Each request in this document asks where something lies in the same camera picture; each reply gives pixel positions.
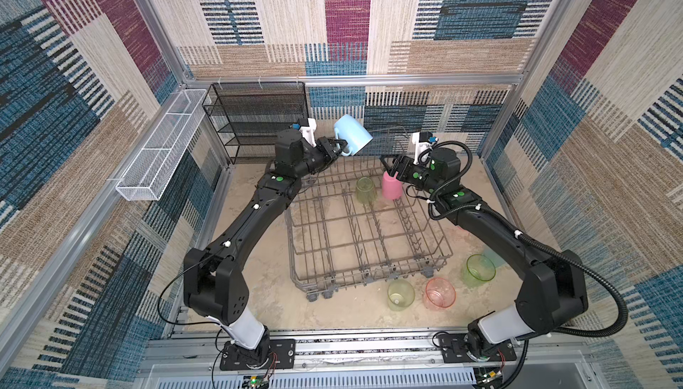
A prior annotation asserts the grey wire dish rack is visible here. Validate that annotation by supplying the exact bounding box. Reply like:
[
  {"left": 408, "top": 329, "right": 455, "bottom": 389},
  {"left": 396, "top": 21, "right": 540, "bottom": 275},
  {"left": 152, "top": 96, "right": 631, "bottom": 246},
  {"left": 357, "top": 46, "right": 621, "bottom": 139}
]
[{"left": 285, "top": 126, "right": 453, "bottom": 302}]

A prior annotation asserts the pink plastic cup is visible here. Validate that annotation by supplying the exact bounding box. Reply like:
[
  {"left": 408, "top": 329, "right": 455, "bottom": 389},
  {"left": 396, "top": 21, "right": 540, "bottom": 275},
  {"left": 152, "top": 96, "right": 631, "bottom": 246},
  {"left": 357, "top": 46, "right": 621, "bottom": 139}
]
[{"left": 382, "top": 171, "right": 403, "bottom": 201}]

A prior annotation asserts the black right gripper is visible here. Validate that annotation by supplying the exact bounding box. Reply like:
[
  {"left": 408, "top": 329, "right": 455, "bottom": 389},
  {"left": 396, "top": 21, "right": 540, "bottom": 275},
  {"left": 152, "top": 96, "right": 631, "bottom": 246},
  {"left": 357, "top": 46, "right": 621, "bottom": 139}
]
[{"left": 379, "top": 154, "right": 441, "bottom": 196}]

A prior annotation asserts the black corrugated cable conduit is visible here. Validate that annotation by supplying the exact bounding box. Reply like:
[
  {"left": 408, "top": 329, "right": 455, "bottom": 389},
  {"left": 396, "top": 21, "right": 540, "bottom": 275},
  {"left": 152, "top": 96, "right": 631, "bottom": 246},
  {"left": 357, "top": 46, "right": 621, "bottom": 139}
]
[{"left": 426, "top": 140, "right": 630, "bottom": 339}]

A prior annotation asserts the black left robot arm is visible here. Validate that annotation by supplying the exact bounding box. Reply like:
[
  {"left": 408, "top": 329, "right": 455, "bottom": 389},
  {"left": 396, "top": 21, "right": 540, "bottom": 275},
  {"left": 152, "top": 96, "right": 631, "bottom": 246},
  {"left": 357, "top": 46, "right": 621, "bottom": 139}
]
[{"left": 182, "top": 129, "right": 349, "bottom": 368}]

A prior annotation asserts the light blue mug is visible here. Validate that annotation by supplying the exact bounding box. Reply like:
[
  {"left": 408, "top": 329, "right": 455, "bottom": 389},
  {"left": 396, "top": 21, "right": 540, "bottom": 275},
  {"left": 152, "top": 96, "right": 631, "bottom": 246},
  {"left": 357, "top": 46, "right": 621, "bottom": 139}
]
[{"left": 334, "top": 114, "right": 373, "bottom": 156}]

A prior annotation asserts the green translucent cup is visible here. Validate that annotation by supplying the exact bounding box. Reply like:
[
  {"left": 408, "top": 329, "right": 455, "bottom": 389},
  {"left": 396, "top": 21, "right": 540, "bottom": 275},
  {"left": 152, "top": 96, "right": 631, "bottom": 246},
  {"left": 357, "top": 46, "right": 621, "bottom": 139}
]
[{"left": 356, "top": 177, "right": 377, "bottom": 205}]

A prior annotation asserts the green cup by right arm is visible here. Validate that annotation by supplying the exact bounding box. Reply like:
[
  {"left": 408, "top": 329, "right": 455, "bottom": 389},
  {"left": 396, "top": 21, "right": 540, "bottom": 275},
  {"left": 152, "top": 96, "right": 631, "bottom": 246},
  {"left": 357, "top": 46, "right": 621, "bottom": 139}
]
[{"left": 462, "top": 254, "right": 496, "bottom": 288}]

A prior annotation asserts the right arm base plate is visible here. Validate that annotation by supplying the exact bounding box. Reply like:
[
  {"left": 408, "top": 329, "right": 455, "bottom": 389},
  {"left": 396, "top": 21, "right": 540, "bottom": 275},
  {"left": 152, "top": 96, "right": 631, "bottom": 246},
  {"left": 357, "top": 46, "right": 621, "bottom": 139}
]
[{"left": 431, "top": 331, "right": 518, "bottom": 363}]

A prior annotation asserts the black mesh shelf unit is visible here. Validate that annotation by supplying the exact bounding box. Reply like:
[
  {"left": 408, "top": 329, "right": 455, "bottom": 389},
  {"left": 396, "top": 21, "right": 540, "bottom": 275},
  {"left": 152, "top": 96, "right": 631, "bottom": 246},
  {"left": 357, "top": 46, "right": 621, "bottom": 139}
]
[{"left": 203, "top": 81, "right": 309, "bottom": 164}]

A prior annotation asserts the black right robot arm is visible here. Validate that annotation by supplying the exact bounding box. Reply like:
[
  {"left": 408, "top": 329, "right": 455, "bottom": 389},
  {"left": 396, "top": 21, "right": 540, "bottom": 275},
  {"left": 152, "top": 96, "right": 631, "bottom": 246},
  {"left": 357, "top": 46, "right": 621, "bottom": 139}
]
[{"left": 380, "top": 142, "right": 588, "bottom": 360}]

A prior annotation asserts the pink translucent cup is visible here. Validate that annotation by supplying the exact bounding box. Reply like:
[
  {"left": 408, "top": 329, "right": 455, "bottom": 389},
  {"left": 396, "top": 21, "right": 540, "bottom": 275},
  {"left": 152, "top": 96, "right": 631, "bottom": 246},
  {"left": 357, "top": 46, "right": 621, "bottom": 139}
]
[{"left": 423, "top": 277, "right": 457, "bottom": 311}]

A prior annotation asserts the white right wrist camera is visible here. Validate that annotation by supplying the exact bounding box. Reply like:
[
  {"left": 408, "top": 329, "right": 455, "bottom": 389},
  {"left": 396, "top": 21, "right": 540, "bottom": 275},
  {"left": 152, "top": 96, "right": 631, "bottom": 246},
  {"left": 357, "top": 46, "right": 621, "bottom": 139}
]
[{"left": 411, "top": 131, "right": 435, "bottom": 165}]

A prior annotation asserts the teal cup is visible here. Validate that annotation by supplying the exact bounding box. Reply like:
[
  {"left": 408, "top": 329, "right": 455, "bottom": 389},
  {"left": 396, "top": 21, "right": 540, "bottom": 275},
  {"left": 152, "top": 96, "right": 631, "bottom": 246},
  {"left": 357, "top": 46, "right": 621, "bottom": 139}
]
[{"left": 482, "top": 247, "right": 506, "bottom": 268}]

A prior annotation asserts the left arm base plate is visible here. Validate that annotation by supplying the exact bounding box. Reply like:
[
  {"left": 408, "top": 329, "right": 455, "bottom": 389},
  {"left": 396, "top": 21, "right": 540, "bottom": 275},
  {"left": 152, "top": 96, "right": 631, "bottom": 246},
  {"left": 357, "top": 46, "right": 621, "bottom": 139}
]
[{"left": 219, "top": 339, "right": 296, "bottom": 371}]

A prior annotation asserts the white wire wall basket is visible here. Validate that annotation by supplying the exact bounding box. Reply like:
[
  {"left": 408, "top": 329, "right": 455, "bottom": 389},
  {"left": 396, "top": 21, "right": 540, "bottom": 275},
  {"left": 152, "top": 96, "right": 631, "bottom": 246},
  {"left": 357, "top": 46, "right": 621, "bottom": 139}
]
[{"left": 116, "top": 90, "right": 207, "bottom": 202}]

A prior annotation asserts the yellow-green translucent cup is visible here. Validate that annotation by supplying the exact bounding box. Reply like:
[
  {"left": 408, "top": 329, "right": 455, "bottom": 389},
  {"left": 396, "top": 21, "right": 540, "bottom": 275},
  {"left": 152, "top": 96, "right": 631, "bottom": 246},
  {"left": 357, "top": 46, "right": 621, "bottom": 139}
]
[{"left": 387, "top": 280, "right": 415, "bottom": 312}]

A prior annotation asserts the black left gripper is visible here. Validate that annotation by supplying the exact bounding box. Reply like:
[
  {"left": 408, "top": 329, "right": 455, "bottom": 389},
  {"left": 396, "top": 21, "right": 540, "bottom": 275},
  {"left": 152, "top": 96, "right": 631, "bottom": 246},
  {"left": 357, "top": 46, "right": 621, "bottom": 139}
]
[{"left": 292, "top": 139, "right": 346, "bottom": 183}]

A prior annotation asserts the aluminium front rail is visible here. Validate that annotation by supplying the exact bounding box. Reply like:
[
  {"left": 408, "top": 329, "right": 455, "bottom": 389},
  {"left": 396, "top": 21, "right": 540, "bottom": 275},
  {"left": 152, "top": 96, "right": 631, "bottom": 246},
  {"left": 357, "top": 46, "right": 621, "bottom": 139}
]
[{"left": 133, "top": 328, "right": 607, "bottom": 388}]

